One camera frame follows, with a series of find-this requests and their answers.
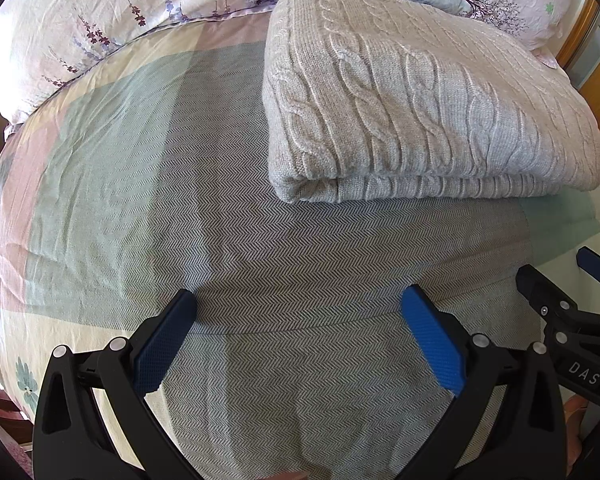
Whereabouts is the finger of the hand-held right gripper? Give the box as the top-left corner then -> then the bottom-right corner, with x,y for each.
576,246 -> 600,292
516,264 -> 582,322

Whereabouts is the folded beige cable-knit sweater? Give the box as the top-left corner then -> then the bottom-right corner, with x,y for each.
262,0 -> 600,205

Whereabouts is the pastel patchwork quilt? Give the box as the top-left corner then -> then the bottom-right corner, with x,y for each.
0,12 -> 600,480

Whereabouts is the dark red wooden furniture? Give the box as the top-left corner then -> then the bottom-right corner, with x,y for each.
0,377 -> 37,480

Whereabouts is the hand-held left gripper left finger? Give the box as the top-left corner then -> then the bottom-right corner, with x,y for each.
32,288 -> 199,480

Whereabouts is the grey herringbone garment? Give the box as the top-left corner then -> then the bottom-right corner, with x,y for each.
24,42 -> 537,480

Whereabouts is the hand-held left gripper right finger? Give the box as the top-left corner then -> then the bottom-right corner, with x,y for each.
394,284 -> 567,480

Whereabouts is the wooden bed frame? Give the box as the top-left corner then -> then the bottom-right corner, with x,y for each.
554,0 -> 600,133

